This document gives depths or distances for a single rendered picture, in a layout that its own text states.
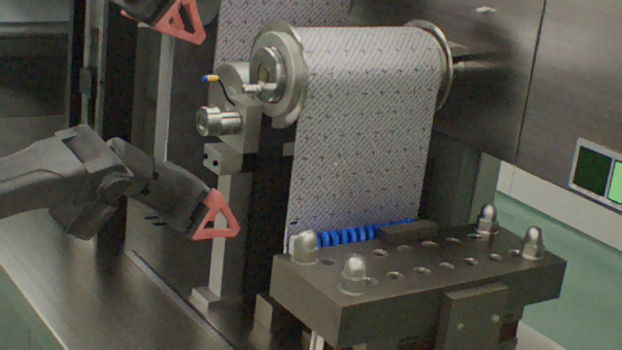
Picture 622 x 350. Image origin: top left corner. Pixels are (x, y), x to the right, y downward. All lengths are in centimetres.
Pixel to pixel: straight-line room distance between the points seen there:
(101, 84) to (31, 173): 50
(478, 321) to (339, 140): 31
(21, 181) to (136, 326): 40
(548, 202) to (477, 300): 331
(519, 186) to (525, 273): 334
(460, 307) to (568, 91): 33
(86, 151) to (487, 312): 57
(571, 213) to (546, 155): 312
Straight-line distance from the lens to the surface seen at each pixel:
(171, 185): 122
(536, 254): 144
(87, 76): 160
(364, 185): 141
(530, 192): 469
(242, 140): 136
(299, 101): 130
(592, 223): 447
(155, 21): 119
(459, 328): 132
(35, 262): 157
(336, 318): 121
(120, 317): 141
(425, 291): 128
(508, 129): 147
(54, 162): 109
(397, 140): 142
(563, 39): 139
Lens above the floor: 156
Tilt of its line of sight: 19 degrees down
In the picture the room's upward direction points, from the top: 7 degrees clockwise
